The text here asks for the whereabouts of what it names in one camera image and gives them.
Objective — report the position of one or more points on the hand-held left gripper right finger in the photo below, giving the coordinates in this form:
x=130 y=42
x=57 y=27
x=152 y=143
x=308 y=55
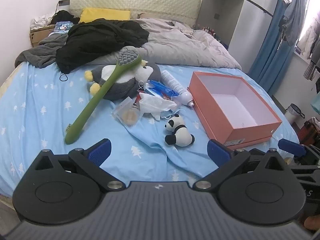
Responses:
x=218 y=152

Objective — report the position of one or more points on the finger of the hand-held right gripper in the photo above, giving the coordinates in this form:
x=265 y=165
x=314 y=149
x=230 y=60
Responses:
x=291 y=146

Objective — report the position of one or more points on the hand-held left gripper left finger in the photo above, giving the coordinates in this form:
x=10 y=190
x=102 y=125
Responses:
x=100 y=151

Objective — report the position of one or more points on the orange cardboard box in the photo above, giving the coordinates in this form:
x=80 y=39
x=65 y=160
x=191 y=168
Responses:
x=250 y=136

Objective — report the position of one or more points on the small panda plush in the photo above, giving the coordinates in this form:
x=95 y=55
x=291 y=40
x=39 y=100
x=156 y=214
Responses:
x=181 y=135

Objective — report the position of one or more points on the clear bag of round pads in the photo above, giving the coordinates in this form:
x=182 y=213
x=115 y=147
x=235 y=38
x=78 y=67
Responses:
x=128 y=116

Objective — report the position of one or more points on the blue face mask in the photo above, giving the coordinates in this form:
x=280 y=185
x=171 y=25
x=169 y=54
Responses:
x=170 y=114

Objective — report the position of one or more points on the white face mask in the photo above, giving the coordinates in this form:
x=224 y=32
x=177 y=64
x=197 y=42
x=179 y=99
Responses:
x=152 y=103

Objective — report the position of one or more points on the blue plastic packet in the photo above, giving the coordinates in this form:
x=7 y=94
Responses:
x=160 y=87

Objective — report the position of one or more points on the person's right hand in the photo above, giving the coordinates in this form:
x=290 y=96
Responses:
x=312 y=223

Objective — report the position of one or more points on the red bag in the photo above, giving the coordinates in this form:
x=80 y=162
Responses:
x=310 y=130

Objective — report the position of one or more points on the white trash bin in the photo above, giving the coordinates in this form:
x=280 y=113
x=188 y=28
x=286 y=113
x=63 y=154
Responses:
x=291 y=116

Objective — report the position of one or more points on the grey penguin plush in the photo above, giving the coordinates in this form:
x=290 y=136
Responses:
x=125 y=85

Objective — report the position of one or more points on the blue tree print bedsheet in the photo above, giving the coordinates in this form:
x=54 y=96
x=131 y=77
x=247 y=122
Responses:
x=37 y=110

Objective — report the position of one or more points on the hanging grey striped sweater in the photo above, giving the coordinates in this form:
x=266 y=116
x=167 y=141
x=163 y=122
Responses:
x=311 y=67

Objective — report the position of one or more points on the white spray bottle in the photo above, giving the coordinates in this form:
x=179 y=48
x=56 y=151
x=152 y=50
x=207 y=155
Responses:
x=172 y=82

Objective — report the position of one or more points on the blue curtain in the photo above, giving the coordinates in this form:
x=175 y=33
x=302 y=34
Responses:
x=270 y=55

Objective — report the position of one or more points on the small blue box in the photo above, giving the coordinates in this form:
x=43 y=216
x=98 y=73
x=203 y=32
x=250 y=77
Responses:
x=225 y=45

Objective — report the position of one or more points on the black jacket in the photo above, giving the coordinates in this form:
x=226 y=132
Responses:
x=95 y=42

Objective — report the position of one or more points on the light grey duvet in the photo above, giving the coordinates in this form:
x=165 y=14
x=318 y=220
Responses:
x=180 y=47

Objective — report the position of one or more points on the hanging white jacket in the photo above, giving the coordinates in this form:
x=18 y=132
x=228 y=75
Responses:
x=310 y=35

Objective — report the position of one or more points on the dark grey blanket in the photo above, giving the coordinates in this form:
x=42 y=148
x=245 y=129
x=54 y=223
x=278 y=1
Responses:
x=42 y=50

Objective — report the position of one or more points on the row of small bottles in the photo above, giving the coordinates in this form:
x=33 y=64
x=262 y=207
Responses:
x=208 y=30

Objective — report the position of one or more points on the hanging denim garment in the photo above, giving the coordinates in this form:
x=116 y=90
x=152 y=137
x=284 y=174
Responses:
x=295 y=17

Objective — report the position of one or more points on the blue printed package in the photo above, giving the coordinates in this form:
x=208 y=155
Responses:
x=62 y=27

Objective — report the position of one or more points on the brown cardboard box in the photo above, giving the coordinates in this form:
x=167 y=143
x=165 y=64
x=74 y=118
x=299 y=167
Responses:
x=37 y=36

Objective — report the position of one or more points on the yellow pillow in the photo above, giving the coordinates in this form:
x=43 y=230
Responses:
x=105 y=13

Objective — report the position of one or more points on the black cloth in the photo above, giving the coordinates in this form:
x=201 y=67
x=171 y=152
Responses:
x=63 y=16

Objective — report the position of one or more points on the white crumpled cloth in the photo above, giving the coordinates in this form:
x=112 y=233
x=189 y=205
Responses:
x=40 y=21

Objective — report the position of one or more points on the grey built-in cabinet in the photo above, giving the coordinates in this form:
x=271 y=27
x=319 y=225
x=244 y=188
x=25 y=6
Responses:
x=225 y=5

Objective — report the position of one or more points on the cream quilted headboard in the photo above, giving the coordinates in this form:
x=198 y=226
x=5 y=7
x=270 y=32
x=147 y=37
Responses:
x=150 y=0

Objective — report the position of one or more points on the wall socket with charger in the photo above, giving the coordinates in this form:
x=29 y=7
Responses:
x=63 y=2

